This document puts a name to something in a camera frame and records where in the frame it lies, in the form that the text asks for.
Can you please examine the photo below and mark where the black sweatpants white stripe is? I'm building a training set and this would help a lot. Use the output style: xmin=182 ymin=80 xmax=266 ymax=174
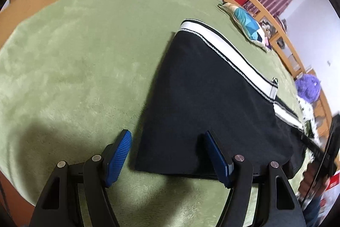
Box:
xmin=135 ymin=19 xmax=305 ymax=179

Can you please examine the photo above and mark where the person right hand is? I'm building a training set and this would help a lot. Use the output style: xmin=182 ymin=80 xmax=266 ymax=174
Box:
xmin=298 ymin=161 xmax=330 ymax=198

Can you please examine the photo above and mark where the white dotted pillow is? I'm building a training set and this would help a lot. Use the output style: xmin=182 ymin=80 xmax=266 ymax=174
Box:
xmin=296 ymin=96 xmax=322 ymax=146

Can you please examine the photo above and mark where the purple plush toy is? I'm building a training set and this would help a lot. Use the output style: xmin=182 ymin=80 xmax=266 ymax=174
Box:
xmin=295 ymin=74 xmax=321 ymax=103

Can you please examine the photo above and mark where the green fleece bed blanket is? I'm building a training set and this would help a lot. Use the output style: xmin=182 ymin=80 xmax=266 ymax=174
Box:
xmin=0 ymin=0 xmax=317 ymax=227

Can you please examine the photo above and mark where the geometric patterned pillow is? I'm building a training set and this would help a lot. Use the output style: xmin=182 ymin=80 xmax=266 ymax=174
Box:
xmin=217 ymin=2 xmax=271 ymax=52

